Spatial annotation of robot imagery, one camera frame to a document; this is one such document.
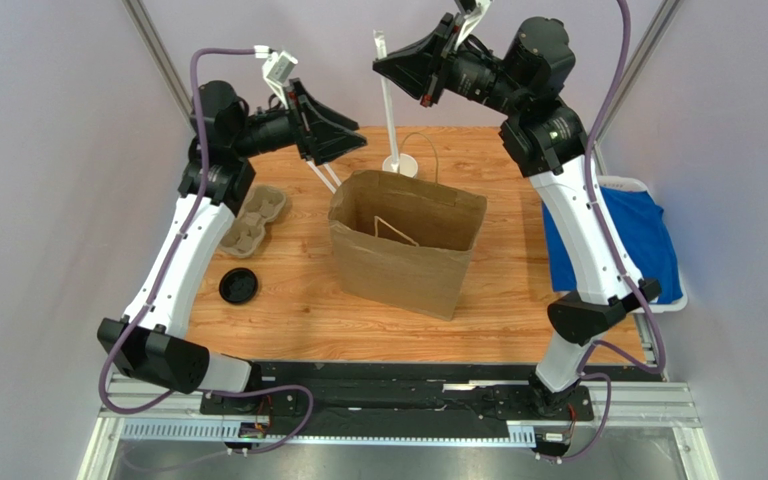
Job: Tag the aluminium rail frame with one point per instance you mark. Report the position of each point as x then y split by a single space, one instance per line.
621 398

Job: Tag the blue cloth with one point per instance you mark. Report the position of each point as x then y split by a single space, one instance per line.
639 221

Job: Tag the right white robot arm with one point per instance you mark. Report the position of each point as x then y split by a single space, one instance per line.
548 142

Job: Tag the white plastic basket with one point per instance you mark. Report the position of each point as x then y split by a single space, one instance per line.
627 184

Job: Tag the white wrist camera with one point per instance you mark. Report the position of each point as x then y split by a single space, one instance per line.
276 69
471 12

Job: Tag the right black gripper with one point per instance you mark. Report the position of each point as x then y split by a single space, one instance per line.
438 64

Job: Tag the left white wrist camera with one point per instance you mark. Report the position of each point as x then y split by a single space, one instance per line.
276 69

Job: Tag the brown paper bag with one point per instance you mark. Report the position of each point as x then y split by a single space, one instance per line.
404 242

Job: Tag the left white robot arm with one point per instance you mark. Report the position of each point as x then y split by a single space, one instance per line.
147 342

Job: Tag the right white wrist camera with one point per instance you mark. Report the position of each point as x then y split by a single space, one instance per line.
471 12

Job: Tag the white straw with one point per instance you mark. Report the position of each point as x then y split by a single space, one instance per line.
326 174
381 52

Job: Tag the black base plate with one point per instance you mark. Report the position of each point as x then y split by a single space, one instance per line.
401 400

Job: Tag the far kraft paper cup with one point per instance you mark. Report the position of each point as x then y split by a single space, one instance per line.
404 164

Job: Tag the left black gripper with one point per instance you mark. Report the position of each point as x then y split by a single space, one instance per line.
321 141

